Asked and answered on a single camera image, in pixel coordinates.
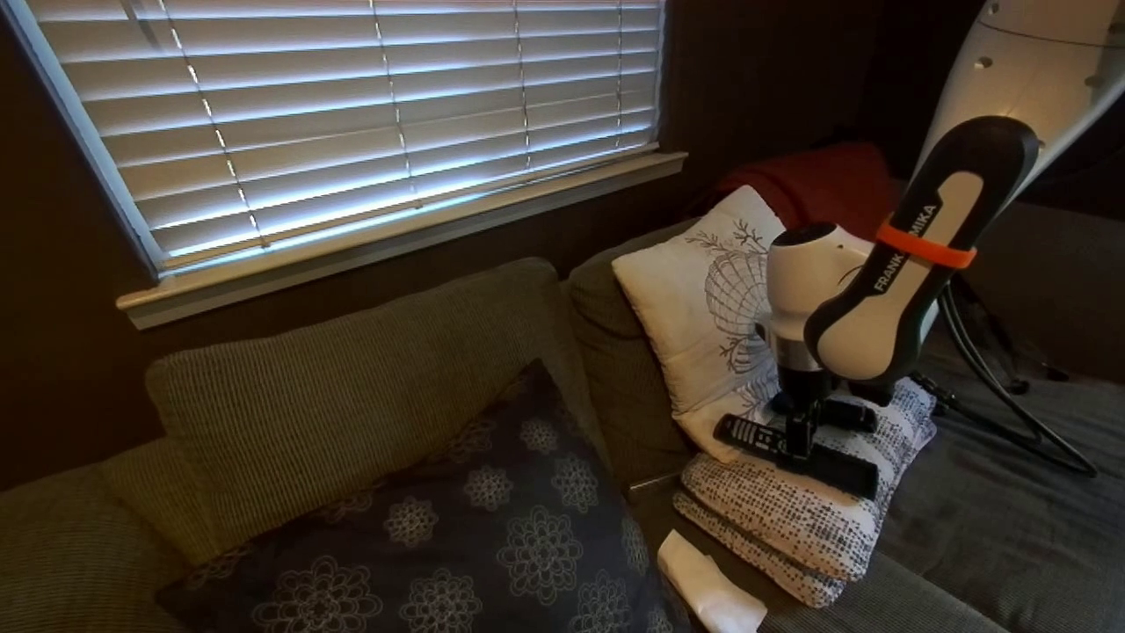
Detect dark pillow with snowflake pattern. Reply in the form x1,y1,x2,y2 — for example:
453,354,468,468
158,366,690,633

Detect white pillow with tree print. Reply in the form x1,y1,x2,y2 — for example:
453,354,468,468
610,186,783,459

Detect short black remote control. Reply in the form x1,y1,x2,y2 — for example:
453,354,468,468
769,393,875,432

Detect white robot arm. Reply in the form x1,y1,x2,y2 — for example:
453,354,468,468
765,0,1125,464

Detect red blanket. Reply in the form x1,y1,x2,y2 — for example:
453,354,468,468
712,139,895,237

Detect long black remote control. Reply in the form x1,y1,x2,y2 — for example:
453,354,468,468
712,414,878,498

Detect folded patterned white blanket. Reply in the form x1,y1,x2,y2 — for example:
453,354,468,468
671,379,936,608

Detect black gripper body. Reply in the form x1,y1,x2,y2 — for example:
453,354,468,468
775,337,834,458

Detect wooden window sill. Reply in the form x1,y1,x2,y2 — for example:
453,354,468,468
114,152,686,331

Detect white window blinds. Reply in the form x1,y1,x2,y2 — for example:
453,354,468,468
4,0,665,276

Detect white paper tissue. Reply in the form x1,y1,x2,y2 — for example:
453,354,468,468
658,529,765,633

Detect black cables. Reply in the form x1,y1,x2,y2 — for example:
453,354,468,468
923,274,1103,481

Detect grey sofa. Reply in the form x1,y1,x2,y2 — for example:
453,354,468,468
0,191,1125,633

